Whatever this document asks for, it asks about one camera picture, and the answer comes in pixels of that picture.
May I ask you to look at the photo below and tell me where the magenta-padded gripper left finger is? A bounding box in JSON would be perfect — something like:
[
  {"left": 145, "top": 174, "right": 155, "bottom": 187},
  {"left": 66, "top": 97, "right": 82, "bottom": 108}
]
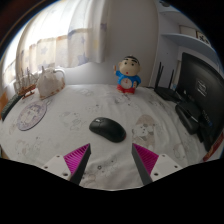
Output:
[{"left": 40, "top": 143, "right": 92, "bottom": 186}]

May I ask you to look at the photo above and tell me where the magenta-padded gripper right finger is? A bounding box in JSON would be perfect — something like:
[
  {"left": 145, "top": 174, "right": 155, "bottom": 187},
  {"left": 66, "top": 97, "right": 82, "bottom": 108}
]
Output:
[{"left": 131, "top": 143, "right": 184, "bottom": 186}]

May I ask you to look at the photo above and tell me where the black computer mouse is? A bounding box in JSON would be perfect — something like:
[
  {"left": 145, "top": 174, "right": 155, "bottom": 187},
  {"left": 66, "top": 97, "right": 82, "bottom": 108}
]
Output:
[{"left": 88, "top": 116, "right": 127, "bottom": 144}]

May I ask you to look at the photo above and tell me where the round purple printed mouse pad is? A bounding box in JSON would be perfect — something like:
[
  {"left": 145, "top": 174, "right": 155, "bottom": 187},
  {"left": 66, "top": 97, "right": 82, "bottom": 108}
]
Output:
[{"left": 16, "top": 99, "right": 48, "bottom": 132}]

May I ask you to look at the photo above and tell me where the white cartoon-print tablecloth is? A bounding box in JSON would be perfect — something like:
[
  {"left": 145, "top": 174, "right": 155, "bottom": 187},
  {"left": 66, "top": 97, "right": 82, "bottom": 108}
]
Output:
[{"left": 0, "top": 83, "right": 214, "bottom": 191}]

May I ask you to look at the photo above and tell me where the black box device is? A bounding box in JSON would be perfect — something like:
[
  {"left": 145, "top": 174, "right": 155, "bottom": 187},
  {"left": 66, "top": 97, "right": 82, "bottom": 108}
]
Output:
[{"left": 175, "top": 101, "right": 204, "bottom": 136}]

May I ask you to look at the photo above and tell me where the red paper packet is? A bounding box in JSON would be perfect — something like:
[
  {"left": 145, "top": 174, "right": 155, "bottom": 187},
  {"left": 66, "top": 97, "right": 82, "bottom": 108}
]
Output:
[{"left": 203, "top": 131, "right": 224, "bottom": 163}]

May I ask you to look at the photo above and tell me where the black router with antennas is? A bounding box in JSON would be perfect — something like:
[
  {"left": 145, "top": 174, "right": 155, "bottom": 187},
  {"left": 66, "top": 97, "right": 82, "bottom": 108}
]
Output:
[{"left": 153, "top": 61, "right": 183, "bottom": 103}]

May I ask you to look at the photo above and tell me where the large white conch shell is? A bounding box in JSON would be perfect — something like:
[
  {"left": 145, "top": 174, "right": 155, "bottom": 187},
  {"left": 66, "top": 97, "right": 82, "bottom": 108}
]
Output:
[{"left": 35, "top": 65, "right": 66, "bottom": 100}]

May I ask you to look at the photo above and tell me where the wooden chair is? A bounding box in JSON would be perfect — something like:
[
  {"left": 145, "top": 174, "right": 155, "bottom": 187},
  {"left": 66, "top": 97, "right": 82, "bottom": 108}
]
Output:
[{"left": 0, "top": 91, "right": 9, "bottom": 114}]

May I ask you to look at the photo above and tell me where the black monitor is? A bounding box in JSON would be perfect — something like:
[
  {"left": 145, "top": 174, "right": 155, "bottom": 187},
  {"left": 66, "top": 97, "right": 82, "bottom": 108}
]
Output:
[{"left": 176, "top": 52, "right": 224, "bottom": 153}]

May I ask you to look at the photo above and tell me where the cartoon boy figurine clock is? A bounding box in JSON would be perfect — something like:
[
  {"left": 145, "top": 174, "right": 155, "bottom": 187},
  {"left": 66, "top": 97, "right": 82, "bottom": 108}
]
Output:
[{"left": 113, "top": 55, "right": 142, "bottom": 95}]

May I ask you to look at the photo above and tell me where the white star-print curtain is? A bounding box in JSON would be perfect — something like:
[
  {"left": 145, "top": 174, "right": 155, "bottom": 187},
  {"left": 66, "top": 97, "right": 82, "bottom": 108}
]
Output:
[{"left": 1, "top": 0, "right": 109, "bottom": 88}]

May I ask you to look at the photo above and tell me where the white wall shelf unit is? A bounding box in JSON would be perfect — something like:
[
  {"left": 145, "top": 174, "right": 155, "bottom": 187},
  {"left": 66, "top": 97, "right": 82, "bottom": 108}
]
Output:
[{"left": 159, "top": 0, "right": 221, "bottom": 64}]

